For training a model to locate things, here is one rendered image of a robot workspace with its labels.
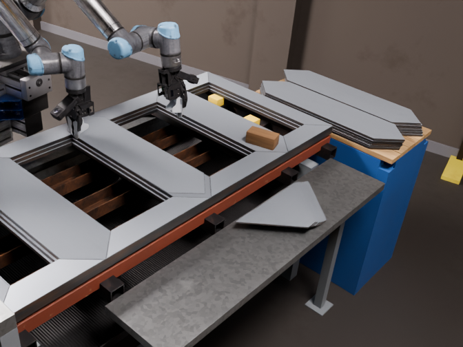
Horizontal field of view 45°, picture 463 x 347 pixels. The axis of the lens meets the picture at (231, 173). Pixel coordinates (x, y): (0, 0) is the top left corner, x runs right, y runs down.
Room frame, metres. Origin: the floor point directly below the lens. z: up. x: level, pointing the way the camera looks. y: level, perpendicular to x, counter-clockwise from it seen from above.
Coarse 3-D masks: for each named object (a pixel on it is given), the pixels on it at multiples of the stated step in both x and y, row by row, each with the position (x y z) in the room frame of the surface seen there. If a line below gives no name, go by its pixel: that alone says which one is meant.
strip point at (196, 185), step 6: (192, 180) 1.62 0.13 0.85; (198, 180) 1.62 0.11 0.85; (204, 180) 1.62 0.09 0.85; (180, 186) 1.58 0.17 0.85; (186, 186) 1.58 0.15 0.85; (192, 186) 1.58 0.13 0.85; (198, 186) 1.59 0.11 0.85; (204, 186) 1.59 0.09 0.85; (168, 192) 1.53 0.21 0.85; (174, 192) 1.54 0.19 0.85; (180, 192) 1.54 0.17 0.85; (186, 192) 1.54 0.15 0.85; (192, 192) 1.55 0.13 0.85; (198, 192) 1.55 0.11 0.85; (204, 192) 1.55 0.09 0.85
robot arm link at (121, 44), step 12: (84, 0) 1.89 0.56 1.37; (96, 0) 1.91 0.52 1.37; (84, 12) 1.89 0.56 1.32; (96, 12) 1.87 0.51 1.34; (108, 12) 1.89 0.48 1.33; (96, 24) 1.86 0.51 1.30; (108, 24) 1.86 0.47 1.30; (120, 24) 1.88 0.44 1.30; (108, 36) 1.84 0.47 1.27; (120, 36) 1.84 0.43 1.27; (132, 36) 1.86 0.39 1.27; (108, 48) 1.82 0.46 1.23; (120, 48) 1.80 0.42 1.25; (132, 48) 1.83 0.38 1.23
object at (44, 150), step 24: (240, 96) 2.35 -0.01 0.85; (120, 120) 2.03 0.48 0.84; (192, 120) 2.07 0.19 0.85; (288, 120) 2.17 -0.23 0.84; (48, 144) 1.77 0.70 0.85; (72, 144) 1.83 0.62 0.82; (240, 144) 1.91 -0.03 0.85; (312, 144) 2.03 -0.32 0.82; (120, 168) 1.67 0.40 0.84; (264, 168) 1.76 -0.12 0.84; (0, 216) 1.34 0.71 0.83; (192, 216) 1.46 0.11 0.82; (24, 240) 1.25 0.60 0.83; (144, 240) 1.29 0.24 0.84; (96, 264) 1.15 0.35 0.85; (72, 288) 1.09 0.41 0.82; (24, 312) 0.97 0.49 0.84
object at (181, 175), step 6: (180, 168) 1.69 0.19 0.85; (186, 168) 1.69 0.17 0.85; (192, 168) 1.70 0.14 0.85; (168, 174) 1.64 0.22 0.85; (174, 174) 1.65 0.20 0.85; (180, 174) 1.65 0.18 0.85; (186, 174) 1.65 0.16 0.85; (192, 174) 1.66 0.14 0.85; (198, 174) 1.66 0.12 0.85; (156, 180) 1.60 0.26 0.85; (162, 180) 1.60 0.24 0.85; (168, 180) 1.60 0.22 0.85; (174, 180) 1.61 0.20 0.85; (180, 180) 1.61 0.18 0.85; (186, 180) 1.61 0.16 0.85; (162, 186) 1.57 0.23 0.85; (168, 186) 1.57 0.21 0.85; (174, 186) 1.57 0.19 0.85
